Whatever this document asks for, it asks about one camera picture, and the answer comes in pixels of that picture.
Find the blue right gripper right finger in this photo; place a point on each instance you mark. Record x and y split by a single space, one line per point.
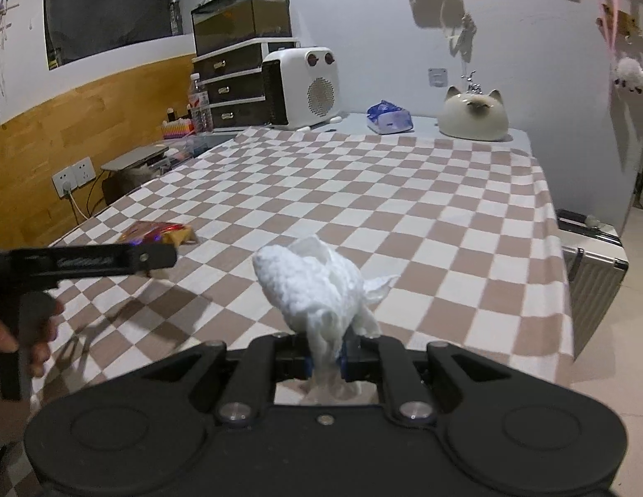
343 360

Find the white tissue paper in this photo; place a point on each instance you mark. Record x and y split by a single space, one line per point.
322 295

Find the person's left hand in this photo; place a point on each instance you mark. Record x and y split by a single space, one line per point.
37 339

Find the red snack wrapper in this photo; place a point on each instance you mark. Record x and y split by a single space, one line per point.
157 232

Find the brown white checkered tablecloth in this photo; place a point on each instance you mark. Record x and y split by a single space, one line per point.
467 229

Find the grey laptop on stand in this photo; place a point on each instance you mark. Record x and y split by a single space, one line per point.
136 157

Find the colourful pen holder box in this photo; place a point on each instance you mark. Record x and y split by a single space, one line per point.
177 129

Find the blue tissue pack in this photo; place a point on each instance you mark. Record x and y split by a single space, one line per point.
386 118

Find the water bottle red label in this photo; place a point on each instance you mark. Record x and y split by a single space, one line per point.
199 105

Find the cream ribbed suitcase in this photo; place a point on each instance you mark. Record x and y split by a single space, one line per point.
596 263

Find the white space heater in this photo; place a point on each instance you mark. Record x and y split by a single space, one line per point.
301 87

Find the cat shaped ceramic lamp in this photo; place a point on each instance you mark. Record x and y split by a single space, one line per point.
473 116

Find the black white drawer unit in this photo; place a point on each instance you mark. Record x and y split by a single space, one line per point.
232 77

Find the glass fish tank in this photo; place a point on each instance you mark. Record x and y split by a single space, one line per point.
217 24

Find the white wall power outlet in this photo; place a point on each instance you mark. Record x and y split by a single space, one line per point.
77 175

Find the white wall switch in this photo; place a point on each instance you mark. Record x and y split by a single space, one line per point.
438 77

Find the white plush wall ornament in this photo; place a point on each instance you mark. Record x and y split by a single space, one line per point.
628 74

